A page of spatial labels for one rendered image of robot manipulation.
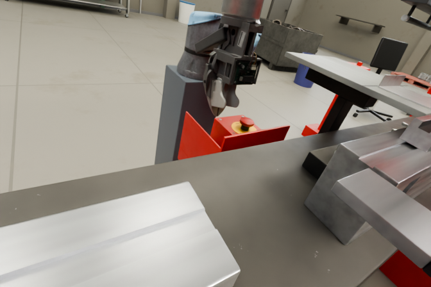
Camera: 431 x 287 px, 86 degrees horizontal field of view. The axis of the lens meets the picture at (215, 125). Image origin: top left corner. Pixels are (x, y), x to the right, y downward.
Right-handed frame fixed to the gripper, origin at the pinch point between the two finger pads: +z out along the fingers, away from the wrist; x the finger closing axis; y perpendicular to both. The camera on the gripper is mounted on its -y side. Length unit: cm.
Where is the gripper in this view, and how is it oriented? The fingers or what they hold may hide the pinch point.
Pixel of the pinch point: (215, 109)
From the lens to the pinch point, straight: 54.4
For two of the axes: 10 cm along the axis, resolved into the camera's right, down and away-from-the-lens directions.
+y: 5.5, 4.5, -7.0
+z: -1.7, 8.8, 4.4
